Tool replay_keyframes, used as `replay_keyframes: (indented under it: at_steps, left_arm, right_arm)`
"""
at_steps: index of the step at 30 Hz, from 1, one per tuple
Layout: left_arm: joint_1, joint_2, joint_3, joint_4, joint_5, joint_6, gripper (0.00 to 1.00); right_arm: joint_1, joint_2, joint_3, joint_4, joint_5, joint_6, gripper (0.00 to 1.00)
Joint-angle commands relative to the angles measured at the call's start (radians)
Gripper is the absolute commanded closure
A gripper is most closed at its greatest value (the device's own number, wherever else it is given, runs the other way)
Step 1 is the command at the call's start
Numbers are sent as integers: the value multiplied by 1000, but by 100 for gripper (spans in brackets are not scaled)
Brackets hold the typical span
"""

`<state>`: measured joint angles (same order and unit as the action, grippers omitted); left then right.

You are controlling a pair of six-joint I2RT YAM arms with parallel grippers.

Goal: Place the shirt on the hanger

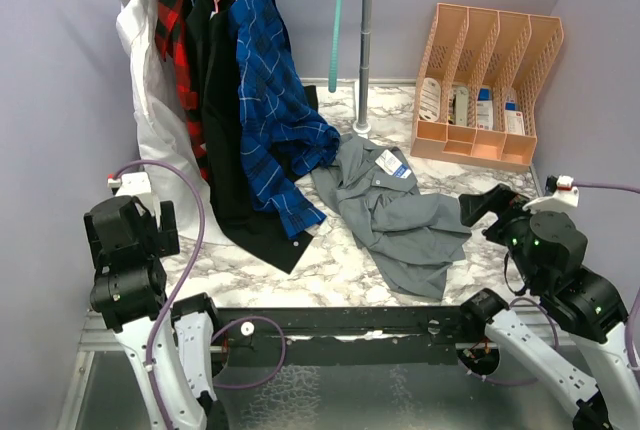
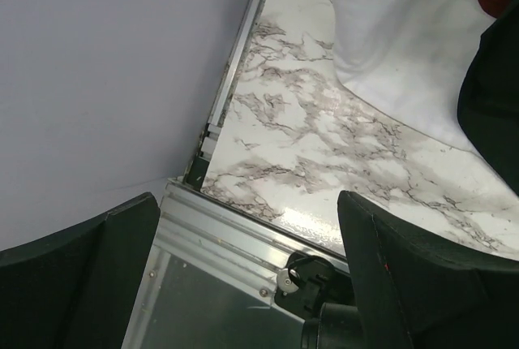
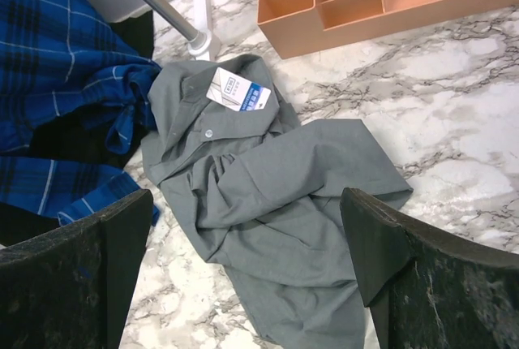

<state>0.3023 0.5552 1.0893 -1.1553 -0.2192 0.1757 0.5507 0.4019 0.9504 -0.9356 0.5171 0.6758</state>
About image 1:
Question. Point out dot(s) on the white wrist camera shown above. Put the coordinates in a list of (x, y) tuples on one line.
[(136, 184), (562, 196)]

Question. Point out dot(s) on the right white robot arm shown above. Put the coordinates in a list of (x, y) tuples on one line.
[(548, 251)]

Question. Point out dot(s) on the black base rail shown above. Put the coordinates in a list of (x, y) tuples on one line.
[(345, 336)]

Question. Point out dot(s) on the blue white box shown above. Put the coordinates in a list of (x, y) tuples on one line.
[(484, 109)]

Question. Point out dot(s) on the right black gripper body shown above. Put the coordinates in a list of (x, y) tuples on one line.
[(509, 230)]

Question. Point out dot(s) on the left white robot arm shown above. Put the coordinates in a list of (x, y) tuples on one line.
[(134, 306)]

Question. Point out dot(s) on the red black plaid shirt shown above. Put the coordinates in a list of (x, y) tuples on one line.
[(170, 38)]

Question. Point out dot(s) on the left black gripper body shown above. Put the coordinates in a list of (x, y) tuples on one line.
[(161, 239)]

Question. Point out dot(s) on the blue plaid shirt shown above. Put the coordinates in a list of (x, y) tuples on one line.
[(281, 132)]

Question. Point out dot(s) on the teal plastic hanger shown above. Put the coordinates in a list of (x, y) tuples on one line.
[(334, 56)]

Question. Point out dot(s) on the white shirt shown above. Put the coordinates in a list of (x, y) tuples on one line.
[(161, 121)]

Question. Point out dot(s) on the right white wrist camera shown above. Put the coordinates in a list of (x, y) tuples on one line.
[(562, 196)]

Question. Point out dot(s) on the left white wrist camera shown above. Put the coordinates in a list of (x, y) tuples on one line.
[(136, 184)]

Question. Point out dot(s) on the grey boxed item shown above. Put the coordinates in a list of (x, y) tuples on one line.
[(458, 103)]

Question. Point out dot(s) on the grey shirt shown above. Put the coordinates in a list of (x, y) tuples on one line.
[(413, 238)]

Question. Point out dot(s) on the peach plastic file organizer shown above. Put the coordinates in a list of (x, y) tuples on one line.
[(495, 49)]

